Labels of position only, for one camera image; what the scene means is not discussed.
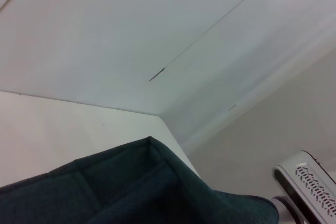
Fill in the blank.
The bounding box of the dark teal insulated lunch bag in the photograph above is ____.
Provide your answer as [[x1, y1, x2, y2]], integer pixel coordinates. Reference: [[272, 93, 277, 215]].
[[0, 136, 279, 224]]

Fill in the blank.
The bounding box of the white vented right wrist camera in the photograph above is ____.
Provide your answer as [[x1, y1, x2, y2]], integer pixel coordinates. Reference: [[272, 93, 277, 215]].
[[271, 150, 336, 224]]

